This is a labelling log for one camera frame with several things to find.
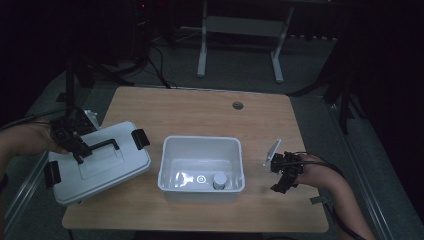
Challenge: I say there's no person's left hand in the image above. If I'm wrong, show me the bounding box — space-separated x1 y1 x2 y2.
18 120 69 156

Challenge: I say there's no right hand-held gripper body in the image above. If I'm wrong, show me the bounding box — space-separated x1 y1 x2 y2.
262 138 305 182

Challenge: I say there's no small white bottle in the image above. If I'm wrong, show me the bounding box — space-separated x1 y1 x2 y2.
212 171 229 191

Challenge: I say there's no hand-held gripper cable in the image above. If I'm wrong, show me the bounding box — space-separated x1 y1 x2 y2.
283 152 369 240
0 113 56 132

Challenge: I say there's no black tripod stand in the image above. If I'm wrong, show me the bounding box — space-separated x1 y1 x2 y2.
289 74 368 136
63 58 136 118

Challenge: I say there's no dark equipment rack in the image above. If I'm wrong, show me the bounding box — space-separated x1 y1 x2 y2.
132 0 152 63

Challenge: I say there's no black cable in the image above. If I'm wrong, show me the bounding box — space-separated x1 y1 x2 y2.
146 43 178 90

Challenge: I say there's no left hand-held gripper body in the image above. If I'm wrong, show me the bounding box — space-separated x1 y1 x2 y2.
49 108 100 150

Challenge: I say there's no left hand-held gripper cable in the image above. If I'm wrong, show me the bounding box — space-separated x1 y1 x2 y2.
0 113 56 132

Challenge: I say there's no grey tape piece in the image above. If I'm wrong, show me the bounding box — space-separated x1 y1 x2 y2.
309 195 330 206

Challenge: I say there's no white plastic storage box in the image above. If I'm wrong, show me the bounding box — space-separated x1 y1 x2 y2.
156 134 247 203

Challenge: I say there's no person's right hand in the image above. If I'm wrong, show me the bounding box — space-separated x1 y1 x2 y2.
294 162 335 188

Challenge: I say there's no right hand-held gripper cable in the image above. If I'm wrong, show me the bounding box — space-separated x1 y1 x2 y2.
283 152 369 240

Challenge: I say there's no white box lid black handle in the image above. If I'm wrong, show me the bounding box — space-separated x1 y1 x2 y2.
44 120 152 206

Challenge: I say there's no white metal stand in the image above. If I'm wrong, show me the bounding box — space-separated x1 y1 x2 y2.
196 0 295 84

